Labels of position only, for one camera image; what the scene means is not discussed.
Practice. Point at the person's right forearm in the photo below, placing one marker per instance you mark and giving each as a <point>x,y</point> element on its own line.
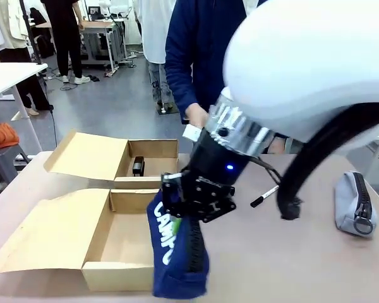
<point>181,91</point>

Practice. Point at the grey zipper pencil case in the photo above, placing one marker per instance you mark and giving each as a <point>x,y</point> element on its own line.
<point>347,202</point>

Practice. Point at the wooden top workshop desk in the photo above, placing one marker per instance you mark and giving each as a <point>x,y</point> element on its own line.
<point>98,41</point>

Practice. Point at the person's left hand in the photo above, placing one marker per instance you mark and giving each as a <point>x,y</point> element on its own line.
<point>277,146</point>

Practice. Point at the person's right hand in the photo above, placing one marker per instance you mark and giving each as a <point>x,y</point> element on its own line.
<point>196,115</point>

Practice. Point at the black stand pole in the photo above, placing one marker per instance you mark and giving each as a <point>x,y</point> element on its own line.
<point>31,34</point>

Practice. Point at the large open cardboard box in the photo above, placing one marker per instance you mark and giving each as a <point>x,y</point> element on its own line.
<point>50,233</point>

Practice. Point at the bystander in black clothes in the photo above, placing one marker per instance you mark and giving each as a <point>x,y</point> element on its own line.
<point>63,31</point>

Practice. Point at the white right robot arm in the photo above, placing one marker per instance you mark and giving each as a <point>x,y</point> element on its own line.
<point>303,47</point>

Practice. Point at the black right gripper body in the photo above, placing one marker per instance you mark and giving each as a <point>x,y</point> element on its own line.
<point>218,158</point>

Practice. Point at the person in navy jacket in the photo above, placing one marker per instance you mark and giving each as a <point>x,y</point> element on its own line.
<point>202,47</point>

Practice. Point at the small white block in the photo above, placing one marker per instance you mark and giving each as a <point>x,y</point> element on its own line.
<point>192,133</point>

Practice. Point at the white table with slanted leg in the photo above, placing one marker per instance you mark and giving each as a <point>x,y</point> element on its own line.
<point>6,75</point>

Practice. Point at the grey metal stool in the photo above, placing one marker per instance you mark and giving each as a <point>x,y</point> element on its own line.
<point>3,161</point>

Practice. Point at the bystander in beige jacket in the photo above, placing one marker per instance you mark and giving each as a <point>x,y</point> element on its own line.
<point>6,25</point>

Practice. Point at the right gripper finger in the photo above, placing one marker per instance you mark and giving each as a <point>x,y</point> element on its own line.
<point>211,203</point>
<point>172,195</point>

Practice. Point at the small black monitor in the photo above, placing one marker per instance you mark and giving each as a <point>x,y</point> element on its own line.
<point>94,11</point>

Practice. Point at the black and white marker pen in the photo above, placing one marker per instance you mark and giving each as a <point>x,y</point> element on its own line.
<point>263,197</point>

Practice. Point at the blue Campus pencil case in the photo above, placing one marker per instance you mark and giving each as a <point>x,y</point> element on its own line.
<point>177,284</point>

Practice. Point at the small cardboard box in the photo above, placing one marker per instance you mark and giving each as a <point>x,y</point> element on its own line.
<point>82,151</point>

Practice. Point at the bystander in white shirt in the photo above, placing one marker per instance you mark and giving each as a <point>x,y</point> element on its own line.
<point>154,31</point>

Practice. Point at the black stand base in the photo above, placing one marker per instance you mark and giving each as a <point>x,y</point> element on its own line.
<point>166,108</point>

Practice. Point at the orange bag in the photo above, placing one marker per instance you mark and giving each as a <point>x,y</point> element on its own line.
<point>1,135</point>

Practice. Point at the black device in box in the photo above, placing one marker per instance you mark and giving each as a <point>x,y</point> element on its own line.
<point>138,165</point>

